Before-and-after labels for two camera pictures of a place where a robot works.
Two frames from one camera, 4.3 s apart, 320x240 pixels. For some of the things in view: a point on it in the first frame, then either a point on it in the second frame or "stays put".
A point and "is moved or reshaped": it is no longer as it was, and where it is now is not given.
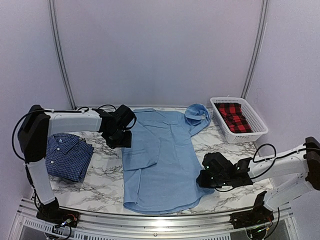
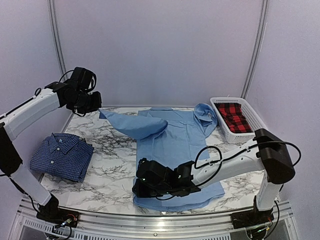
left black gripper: (127, 143) → (97, 104)
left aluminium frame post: (53, 13) stays put
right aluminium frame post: (256, 59) stays put
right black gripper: (203, 183) → (140, 193)
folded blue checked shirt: (67, 156) stays put
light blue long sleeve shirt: (160, 172) is moved or reshaped
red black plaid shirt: (234, 117) stays put
